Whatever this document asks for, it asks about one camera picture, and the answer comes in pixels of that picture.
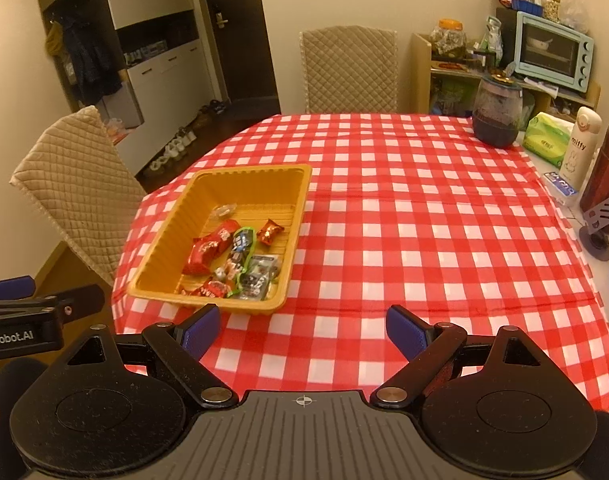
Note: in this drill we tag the large red snack packet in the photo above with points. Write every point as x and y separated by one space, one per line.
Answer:
209 247

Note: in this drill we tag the dark wooden door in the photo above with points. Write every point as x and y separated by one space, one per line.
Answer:
243 48

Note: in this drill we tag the left quilted beige chair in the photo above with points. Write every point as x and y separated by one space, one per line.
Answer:
75 176

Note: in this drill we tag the quilted beige chair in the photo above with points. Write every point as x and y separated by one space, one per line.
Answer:
349 69
75 176

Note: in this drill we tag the brown metallic thermos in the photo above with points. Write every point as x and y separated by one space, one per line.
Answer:
597 187

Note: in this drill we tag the white shoe cabinet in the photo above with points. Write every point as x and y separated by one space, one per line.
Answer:
162 65

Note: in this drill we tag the green long snack packet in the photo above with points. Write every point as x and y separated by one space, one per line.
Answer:
243 243

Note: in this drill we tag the white thermos bottle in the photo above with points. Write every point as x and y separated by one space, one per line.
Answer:
581 147

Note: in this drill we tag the hanging dark coat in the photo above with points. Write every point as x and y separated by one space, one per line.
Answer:
79 45

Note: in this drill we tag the grey phone stand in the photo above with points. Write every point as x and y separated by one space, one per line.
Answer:
593 235

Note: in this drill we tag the light blue toaster oven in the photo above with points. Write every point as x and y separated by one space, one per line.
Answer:
552 52

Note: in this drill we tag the grey dark snack packet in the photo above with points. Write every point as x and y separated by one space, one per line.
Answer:
255 282

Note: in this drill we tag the orange lid snack jar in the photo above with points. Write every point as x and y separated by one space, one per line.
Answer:
448 40

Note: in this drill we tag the small red snack packet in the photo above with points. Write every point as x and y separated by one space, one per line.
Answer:
212 288

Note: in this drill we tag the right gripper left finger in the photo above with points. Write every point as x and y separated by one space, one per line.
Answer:
172 352

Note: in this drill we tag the dark glass jar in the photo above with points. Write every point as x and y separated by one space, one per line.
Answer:
497 111

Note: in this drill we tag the far quilted beige chair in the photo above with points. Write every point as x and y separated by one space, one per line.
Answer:
349 69

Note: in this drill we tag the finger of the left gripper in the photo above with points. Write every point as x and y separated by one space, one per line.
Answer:
79 302
17 288

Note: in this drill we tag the green tissue pack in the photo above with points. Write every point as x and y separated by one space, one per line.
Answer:
548 137

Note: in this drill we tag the red gold candy packet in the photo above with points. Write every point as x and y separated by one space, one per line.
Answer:
268 233

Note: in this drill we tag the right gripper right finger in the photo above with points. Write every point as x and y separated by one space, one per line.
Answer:
435 355

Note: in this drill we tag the yellow plastic tray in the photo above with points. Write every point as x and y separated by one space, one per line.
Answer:
260 193

